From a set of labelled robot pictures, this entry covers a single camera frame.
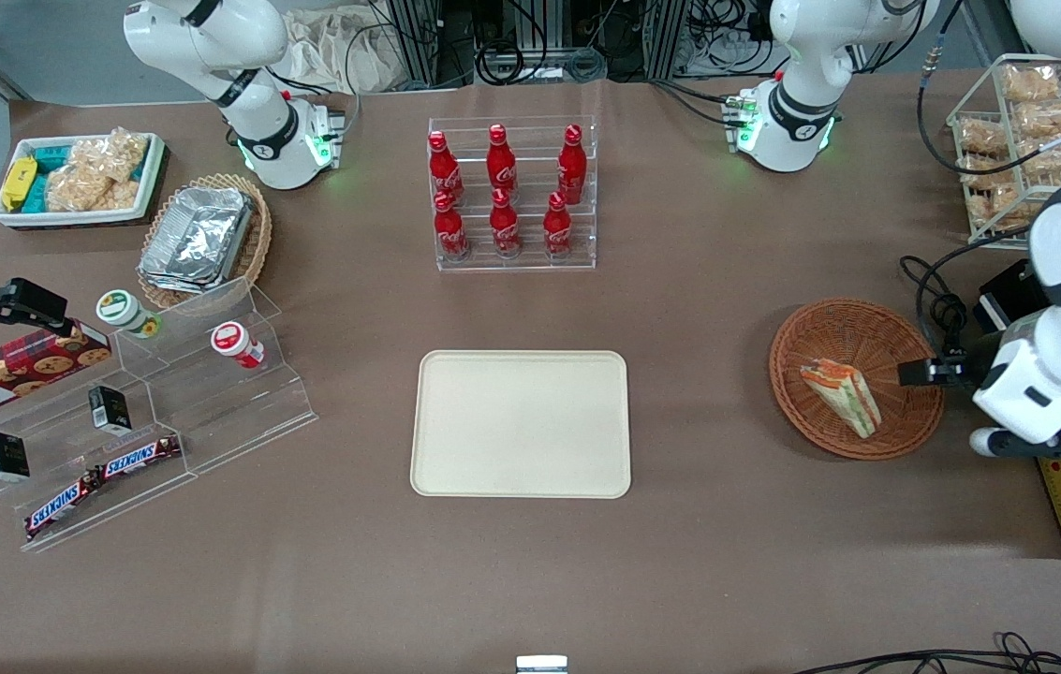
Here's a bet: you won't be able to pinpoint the wrapped triangle sandwich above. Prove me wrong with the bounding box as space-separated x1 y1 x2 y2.
799 359 884 441

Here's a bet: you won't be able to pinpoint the round brown wicker basket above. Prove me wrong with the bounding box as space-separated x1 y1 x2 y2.
769 298 947 462

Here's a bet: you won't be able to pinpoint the oval tan wicker basket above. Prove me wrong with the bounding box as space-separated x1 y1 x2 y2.
136 172 273 311

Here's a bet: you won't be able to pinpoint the cream rectangular tray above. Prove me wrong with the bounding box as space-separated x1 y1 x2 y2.
410 350 632 500

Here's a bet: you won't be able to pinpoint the red tartan cookie box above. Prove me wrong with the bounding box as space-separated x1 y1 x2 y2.
0 319 113 422

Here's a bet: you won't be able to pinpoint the green lid white cup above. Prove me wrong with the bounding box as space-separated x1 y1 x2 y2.
96 289 164 341

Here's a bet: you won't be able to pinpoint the black device box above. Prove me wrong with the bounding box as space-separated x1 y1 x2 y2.
974 259 1053 335

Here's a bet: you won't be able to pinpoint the clear bag rice crackers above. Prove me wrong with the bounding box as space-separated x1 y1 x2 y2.
965 186 1039 231
69 129 150 184
1002 63 1061 103
1011 100 1061 139
960 154 1024 189
44 165 143 213
1021 135 1061 176
955 116 1010 156

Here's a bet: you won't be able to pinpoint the yellow snack packet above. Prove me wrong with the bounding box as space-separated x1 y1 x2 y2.
0 156 37 212

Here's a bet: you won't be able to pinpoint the small black box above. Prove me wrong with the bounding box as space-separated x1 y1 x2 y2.
87 384 133 436
0 431 32 484

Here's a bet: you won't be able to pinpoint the white rectangular snack bin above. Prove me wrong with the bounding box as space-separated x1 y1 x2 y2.
0 132 167 229

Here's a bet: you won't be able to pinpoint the silver foil container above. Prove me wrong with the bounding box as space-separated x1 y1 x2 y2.
138 185 256 295

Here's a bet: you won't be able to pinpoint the brown Snickers bar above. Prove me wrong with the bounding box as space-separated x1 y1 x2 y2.
94 433 185 481
22 470 106 542

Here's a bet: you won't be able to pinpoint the red lid white cup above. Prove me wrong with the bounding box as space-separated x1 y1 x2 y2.
210 320 267 370

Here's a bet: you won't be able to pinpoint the clear acrylic stepped shelf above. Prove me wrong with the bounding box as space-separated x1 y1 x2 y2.
0 275 319 554

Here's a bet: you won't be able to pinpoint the beige cloth bag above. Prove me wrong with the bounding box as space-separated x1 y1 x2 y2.
281 7 402 95

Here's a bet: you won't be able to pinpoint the red cola bottle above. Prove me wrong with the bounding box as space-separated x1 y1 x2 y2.
556 124 587 206
542 191 575 259
433 190 472 262
427 130 464 208
489 187 523 259
486 123 519 199

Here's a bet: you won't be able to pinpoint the clear acrylic bottle rack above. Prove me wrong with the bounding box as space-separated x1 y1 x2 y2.
427 115 599 273

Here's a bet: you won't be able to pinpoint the black coiled table cable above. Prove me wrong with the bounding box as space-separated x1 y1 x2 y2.
898 227 1039 360

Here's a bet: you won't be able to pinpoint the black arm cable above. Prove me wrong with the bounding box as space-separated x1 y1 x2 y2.
915 0 1061 178

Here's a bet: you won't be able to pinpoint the white wire basket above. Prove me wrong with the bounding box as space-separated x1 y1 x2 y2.
946 53 1061 250

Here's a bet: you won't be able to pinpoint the black table edge cable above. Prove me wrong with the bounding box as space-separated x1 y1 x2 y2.
790 631 1061 674

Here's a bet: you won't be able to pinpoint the aluminium frame with cables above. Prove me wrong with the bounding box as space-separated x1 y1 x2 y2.
378 0 774 87

